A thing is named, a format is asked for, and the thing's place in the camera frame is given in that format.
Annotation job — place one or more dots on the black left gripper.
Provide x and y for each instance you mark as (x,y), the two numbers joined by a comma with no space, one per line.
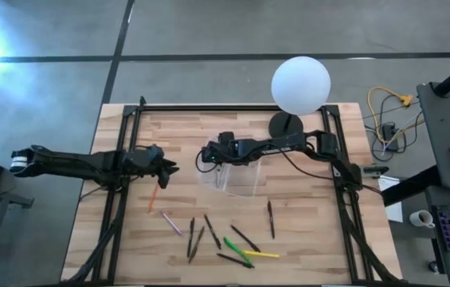
(147,161)

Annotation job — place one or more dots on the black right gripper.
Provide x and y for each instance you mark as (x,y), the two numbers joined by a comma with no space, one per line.
(228,152)

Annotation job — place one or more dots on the clear plastic supply box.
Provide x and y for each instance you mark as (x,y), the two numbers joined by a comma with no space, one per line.
(240,179)

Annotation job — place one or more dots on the orange pencil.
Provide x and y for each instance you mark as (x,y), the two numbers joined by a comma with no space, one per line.
(153,198)

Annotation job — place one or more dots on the purple pen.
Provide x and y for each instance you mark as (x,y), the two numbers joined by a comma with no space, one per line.
(171,223)

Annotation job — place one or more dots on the green marker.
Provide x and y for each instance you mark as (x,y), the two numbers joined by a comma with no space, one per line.
(235,249)

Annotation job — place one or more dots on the yellow pen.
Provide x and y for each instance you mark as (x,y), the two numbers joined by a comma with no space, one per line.
(262,254)

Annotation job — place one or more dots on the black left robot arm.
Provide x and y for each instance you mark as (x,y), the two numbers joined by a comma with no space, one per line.
(69,164)

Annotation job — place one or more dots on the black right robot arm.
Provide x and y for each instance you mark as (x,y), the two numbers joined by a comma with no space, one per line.
(284,144)

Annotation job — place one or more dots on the white globe table lamp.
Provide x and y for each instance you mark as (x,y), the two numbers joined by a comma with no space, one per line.
(300,85)

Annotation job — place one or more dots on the black power adapter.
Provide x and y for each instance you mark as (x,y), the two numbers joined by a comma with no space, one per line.
(390,135)

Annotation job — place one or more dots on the white paper sheet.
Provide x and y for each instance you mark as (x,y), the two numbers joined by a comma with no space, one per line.
(394,209)

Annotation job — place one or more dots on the black desk beam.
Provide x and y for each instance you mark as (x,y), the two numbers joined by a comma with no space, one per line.
(408,187)

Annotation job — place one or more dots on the white mug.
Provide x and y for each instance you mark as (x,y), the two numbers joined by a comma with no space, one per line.
(420,218)

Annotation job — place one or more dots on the grey desk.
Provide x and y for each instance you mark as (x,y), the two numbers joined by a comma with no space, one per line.
(447,131)

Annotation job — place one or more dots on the black metal table frame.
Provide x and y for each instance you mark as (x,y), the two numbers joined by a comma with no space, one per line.
(228,107)

